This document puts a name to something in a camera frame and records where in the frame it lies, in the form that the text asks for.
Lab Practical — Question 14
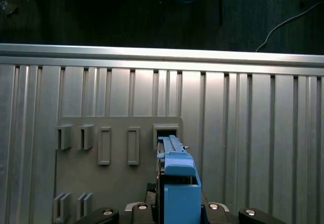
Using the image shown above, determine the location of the white floor cable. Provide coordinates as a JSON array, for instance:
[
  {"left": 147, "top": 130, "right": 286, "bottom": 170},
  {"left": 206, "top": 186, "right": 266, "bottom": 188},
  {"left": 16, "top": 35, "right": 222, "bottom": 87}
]
[{"left": 255, "top": 0, "right": 324, "bottom": 53}]

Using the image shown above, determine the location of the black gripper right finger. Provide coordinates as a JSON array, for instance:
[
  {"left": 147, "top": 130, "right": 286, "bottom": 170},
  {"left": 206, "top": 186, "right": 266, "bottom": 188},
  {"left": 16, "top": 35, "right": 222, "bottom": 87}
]
[{"left": 201, "top": 201, "right": 280, "bottom": 224}]

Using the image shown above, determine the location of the grey parts rack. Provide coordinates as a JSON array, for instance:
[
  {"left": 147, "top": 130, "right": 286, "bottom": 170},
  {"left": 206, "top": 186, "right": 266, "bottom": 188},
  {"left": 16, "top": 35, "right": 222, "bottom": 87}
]
[{"left": 53, "top": 116, "right": 184, "bottom": 224}]

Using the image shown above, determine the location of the hard disk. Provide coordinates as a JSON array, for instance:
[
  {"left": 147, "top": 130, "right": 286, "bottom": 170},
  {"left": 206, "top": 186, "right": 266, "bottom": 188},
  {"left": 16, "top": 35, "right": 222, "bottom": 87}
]
[{"left": 156, "top": 134, "right": 203, "bottom": 224}]

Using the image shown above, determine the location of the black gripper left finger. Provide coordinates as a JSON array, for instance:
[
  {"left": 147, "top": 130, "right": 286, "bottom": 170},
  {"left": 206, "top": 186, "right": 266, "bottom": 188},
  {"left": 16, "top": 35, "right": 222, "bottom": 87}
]
[{"left": 74, "top": 182, "right": 160, "bottom": 224}]

